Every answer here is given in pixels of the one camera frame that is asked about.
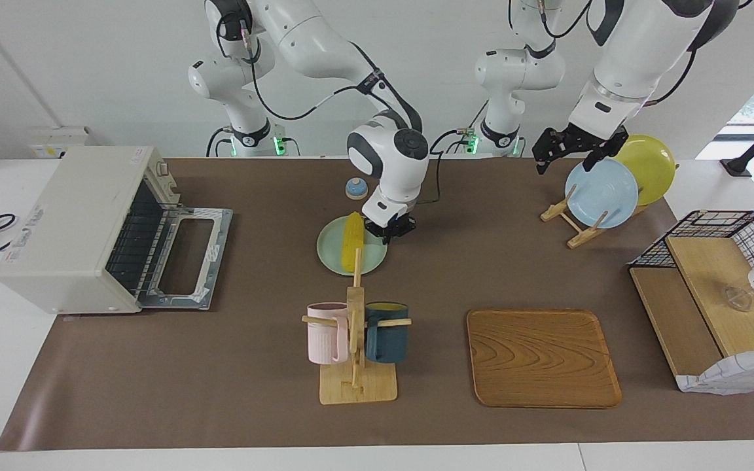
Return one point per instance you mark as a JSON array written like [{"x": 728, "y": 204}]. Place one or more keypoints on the light wooden shelf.
[{"x": 711, "y": 275}]

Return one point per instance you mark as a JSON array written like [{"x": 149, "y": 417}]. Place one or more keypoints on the brown wooden tray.
[{"x": 540, "y": 360}]

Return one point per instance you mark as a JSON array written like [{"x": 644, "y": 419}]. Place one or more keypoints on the light blue plate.
[{"x": 603, "y": 193}]

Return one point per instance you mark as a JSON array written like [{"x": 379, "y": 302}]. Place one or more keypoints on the dark blue mug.
[{"x": 389, "y": 340}]

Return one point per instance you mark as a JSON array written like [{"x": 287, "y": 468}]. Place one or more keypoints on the small blue knobbed lid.
[{"x": 355, "y": 189}]

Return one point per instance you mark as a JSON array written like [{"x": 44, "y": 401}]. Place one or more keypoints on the white checked cloth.
[{"x": 737, "y": 374}]

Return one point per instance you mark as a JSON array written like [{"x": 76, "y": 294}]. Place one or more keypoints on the yellow corn cob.
[{"x": 353, "y": 242}]

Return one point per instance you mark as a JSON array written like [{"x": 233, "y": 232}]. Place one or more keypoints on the brown table mat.
[{"x": 233, "y": 366}]

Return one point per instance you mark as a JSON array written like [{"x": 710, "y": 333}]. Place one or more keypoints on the wooden mug rack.
[{"x": 356, "y": 386}]

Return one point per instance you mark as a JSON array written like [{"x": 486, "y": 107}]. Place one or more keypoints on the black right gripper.
[{"x": 395, "y": 227}]

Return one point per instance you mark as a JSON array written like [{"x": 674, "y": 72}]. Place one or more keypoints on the white wall box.
[{"x": 50, "y": 140}]

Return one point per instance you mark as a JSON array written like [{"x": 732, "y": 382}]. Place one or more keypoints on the white toaster oven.
[{"x": 63, "y": 229}]

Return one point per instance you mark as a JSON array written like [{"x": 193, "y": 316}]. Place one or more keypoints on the pink mug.
[{"x": 324, "y": 333}]

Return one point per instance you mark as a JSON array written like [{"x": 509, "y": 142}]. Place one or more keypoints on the mint green plate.
[{"x": 331, "y": 252}]

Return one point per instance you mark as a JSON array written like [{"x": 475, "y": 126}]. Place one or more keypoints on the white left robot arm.
[{"x": 639, "y": 59}]

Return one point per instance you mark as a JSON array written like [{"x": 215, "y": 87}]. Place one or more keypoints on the wooden plate rack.
[{"x": 580, "y": 237}]

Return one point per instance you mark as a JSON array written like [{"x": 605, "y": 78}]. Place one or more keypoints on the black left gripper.
[{"x": 590, "y": 136}]

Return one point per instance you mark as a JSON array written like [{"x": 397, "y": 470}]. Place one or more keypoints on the yellow plate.
[{"x": 655, "y": 167}]

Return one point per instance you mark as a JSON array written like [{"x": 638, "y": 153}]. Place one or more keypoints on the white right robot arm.
[{"x": 324, "y": 46}]

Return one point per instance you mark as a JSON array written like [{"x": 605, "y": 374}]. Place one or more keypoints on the clear glass piece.
[{"x": 737, "y": 298}]

